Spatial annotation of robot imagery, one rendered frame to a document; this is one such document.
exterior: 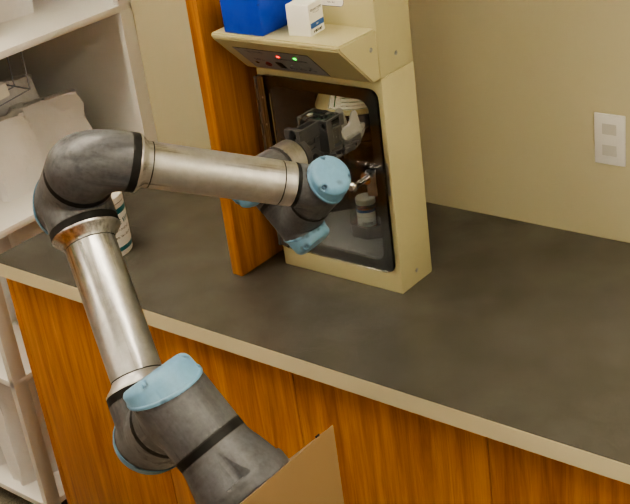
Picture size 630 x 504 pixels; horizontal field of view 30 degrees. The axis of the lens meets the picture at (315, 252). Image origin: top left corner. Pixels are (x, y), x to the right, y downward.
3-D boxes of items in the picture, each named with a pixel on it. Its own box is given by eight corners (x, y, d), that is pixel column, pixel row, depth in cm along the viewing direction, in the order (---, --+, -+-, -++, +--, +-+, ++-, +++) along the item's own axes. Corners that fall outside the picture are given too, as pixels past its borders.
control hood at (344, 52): (254, 62, 245) (247, 15, 240) (381, 79, 225) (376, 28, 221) (217, 80, 237) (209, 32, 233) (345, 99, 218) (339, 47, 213)
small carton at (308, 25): (302, 27, 228) (298, -3, 225) (325, 28, 225) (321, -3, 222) (289, 35, 224) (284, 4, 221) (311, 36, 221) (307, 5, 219)
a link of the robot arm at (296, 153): (297, 188, 213) (263, 181, 218) (313, 178, 216) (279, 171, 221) (292, 149, 210) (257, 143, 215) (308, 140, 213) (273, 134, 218)
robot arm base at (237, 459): (249, 496, 161) (204, 439, 162) (191, 541, 170) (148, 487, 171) (306, 446, 173) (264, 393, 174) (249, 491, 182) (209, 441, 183)
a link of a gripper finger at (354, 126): (373, 102, 228) (344, 119, 222) (376, 131, 230) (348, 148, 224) (360, 100, 230) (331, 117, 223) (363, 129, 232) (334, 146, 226)
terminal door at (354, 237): (284, 244, 263) (258, 72, 245) (396, 273, 244) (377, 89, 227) (282, 246, 262) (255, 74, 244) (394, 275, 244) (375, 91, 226)
